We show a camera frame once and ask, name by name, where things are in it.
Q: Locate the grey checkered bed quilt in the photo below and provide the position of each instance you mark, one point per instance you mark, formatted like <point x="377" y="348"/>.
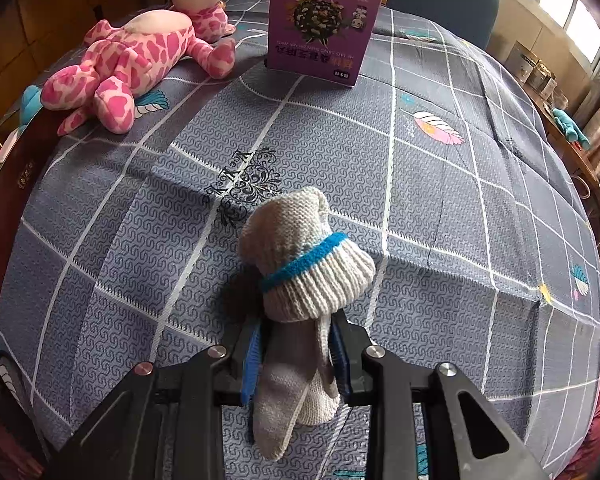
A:
<point x="425" y="202"/>

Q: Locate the wooden side desk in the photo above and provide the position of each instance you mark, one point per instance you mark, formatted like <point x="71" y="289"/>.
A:
<point x="573" y="158"/>

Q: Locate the pink giraffe plush toy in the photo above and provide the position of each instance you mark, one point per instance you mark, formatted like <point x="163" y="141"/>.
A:
<point x="121" y="64"/>

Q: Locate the purple cardboard box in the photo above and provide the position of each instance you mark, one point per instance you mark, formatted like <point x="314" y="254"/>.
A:
<point x="325" y="39"/>

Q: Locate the metal tins on desk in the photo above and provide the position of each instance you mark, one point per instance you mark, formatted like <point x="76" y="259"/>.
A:
<point x="528" y="69"/>

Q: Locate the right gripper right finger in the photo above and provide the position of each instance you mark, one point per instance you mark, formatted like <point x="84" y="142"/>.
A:
<point x="347" y="345"/>

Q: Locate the teal toy on desk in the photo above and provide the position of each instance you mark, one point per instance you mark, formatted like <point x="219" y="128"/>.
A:
<point x="570" y="129"/>

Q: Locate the grey knitted sock blue stripe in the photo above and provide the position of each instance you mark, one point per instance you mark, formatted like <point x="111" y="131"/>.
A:
<point x="309" y="272"/>

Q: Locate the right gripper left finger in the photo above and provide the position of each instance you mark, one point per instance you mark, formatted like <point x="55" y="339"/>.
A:
<point x="247" y="358"/>

